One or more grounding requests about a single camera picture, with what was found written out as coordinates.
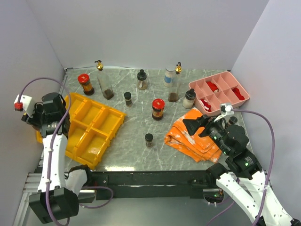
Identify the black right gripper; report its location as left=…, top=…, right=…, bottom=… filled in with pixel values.
left=182, top=113, right=230, bottom=154

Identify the tall oil bottle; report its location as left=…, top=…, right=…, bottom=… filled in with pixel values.
left=95, top=60, right=114, bottom=100
left=168, top=62, right=182, bottom=102

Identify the red-lid sauce jar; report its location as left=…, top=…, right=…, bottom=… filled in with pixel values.
left=152, top=98, right=165, bottom=121
left=78, top=73, right=95, bottom=96

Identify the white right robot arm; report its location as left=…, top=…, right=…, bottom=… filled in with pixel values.
left=183, top=115, right=301, bottom=226

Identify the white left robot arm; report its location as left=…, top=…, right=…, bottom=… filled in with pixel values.
left=16, top=92, right=94, bottom=224

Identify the orange tie-dye cloth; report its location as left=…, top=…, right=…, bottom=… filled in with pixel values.
left=164, top=107, right=222, bottom=163

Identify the black-lid jar white powder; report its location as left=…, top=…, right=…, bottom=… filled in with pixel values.
left=182, top=89, right=196, bottom=109

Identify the red sock in tray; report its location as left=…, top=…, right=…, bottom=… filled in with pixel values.
left=200, top=99, right=211, bottom=112

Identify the pink compartment tray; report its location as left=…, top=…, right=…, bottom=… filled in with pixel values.
left=189, top=71, right=250, bottom=116

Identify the spice shaker near right edge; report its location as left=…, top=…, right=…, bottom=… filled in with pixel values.
left=228, top=116, right=238, bottom=126

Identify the red sock middle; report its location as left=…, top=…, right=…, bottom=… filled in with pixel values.
left=206, top=81, right=219, bottom=93

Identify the black-cap spice shaker front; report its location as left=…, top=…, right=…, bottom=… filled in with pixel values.
left=144, top=133, right=153, bottom=148

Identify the black-cap spice shaker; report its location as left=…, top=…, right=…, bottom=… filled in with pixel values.
left=144, top=133, right=153, bottom=148
left=124, top=92, right=132, bottom=107

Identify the yellow compartment bin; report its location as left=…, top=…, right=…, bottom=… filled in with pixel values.
left=36, top=92, right=127, bottom=170

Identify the blue-label clear jar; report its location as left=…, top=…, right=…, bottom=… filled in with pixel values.
left=164, top=65, right=175, bottom=87

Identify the red sock right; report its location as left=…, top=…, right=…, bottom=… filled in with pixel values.
left=232, top=88, right=245, bottom=101

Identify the red-lid sauce jar back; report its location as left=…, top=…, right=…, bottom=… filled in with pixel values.
left=78, top=73, right=95, bottom=96

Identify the black-lid jar brown powder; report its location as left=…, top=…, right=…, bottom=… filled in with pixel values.
left=137, top=69, right=148, bottom=90

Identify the black-cap spice shaker back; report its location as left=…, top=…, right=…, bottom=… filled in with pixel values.
left=124, top=92, right=132, bottom=107

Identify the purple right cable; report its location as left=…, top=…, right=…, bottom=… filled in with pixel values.
left=206, top=109, right=275, bottom=226

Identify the purple cable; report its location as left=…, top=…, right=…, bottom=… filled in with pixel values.
left=18, top=78, right=114, bottom=226
left=206, top=109, right=275, bottom=226

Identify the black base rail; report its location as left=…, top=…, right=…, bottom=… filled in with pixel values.
left=87, top=170, right=219, bottom=200

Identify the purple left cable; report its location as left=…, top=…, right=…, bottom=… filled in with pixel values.
left=18, top=78, right=114, bottom=226

